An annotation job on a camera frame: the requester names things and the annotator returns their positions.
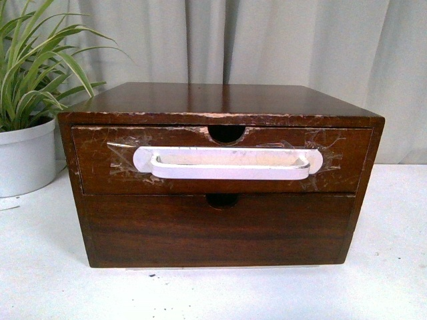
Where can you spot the white drawer handle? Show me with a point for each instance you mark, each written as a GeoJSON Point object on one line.
{"type": "Point", "coordinates": [228, 163]}

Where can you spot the dark wooden drawer cabinet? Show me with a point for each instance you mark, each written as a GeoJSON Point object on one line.
{"type": "Point", "coordinates": [226, 110]}

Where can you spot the grey plant pot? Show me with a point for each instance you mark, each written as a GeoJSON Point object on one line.
{"type": "Point", "coordinates": [27, 159]}

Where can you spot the grey curtain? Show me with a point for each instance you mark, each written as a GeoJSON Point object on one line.
{"type": "Point", "coordinates": [369, 53]}

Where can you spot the green spider plant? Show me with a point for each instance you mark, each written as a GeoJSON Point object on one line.
{"type": "Point", "coordinates": [39, 70]}

